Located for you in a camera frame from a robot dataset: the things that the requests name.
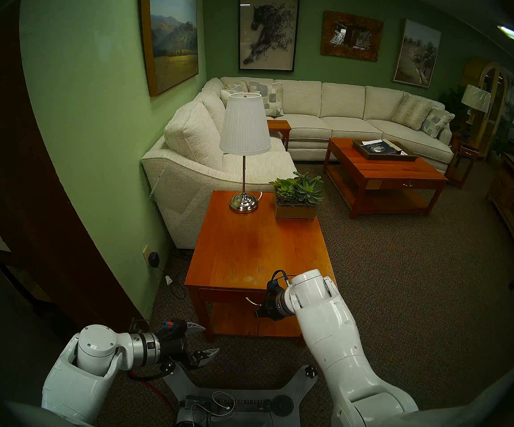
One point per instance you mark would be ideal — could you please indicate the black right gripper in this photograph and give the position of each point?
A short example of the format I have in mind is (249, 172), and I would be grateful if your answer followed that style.
(269, 308)

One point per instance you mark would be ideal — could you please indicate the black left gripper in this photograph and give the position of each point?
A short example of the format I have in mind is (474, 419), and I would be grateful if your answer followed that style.
(174, 348)

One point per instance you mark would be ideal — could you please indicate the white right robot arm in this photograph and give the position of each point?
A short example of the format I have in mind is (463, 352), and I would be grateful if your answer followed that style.
(328, 324)

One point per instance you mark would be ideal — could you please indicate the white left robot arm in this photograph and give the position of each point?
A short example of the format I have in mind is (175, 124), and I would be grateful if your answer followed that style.
(83, 377)

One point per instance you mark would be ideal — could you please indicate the orange wooden drawer side table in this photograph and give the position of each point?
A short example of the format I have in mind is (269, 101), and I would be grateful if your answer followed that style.
(257, 243)

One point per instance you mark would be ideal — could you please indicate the black star knob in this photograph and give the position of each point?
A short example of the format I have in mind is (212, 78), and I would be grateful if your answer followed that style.
(311, 371)
(167, 367)

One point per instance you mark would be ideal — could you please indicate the black power strip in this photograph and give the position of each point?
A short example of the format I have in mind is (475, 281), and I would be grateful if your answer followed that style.
(248, 404)

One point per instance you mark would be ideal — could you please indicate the grey robot mobile base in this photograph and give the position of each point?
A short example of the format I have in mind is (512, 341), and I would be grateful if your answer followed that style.
(297, 386)

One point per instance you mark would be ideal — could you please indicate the black power adapter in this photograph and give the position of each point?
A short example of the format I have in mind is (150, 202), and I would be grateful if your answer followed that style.
(153, 259)

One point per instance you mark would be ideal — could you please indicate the succulent plants in wooden planter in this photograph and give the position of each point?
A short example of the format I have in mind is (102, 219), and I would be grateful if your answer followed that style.
(297, 190)

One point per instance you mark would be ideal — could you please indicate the orange wooden coffee table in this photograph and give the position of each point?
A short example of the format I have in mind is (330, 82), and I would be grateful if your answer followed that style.
(386, 172)

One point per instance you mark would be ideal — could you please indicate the small wooden end table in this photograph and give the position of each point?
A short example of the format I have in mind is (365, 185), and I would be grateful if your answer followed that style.
(279, 124)

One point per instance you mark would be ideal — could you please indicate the cream sectional sofa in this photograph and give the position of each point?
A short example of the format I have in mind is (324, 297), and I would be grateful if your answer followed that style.
(194, 137)

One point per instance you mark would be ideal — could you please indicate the white shade chrome table lamp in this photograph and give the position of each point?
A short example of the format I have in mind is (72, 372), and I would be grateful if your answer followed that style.
(244, 119)

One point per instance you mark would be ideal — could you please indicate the dark wooden serving tray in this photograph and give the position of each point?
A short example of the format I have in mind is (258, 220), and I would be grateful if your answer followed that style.
(390, 157)

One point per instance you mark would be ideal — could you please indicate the dark cover book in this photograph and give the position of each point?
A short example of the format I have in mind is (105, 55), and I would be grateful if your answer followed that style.
(379, 148)

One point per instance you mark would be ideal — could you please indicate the dark brown wooden door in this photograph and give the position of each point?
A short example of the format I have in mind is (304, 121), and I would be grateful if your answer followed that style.
(39, 208)

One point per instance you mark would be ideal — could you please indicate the grey patchwork throw pillow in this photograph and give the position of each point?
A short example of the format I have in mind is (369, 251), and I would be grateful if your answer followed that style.
(437, 121)
(274, 97)

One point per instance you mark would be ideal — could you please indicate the beige striped throw pillow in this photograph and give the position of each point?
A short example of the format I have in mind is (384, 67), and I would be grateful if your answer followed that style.
(237, 86)
(411, 111)

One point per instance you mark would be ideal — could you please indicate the small dark wooden side table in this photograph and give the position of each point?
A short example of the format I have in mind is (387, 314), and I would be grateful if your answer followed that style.
(466, 151)

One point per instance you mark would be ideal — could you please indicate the tall dark green plant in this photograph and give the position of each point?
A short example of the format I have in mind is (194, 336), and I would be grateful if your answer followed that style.
(455, 103)

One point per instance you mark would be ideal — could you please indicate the black framed horse artwork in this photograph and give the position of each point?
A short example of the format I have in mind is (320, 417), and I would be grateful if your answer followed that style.
(268, 30)

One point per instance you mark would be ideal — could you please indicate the rustic wood framed mirror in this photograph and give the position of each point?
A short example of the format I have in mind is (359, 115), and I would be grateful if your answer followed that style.
(328, 34)

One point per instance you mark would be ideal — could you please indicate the framed mountain landscape painting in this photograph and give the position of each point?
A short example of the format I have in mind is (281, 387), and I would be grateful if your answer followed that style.
(172, 39)

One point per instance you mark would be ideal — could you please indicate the framed tree landscape painting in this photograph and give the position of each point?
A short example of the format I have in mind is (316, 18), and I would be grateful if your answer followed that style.
(417, 52)

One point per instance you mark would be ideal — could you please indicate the plastic wrapped shade lamp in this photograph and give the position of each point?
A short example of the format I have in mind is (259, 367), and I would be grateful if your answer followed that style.
(476, 97)

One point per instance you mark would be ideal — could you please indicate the arched light wood cabinet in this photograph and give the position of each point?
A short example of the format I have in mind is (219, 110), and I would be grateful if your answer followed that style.
(502, 92)

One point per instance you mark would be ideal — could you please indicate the ceiling light fixture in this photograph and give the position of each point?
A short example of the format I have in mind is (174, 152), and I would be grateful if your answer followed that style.
(512, 34)

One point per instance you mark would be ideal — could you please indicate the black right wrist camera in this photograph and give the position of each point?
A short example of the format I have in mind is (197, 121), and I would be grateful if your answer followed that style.
(274, 287)

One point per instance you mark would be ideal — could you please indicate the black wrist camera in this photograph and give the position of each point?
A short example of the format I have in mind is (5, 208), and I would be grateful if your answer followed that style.
(170, 328)
(274, 287)

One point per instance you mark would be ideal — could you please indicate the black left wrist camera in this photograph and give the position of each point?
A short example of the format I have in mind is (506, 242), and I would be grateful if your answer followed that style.
(170, 328)

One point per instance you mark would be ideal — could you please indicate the beige wall outlet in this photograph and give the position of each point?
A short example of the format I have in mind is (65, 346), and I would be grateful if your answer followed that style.
(145, 252)

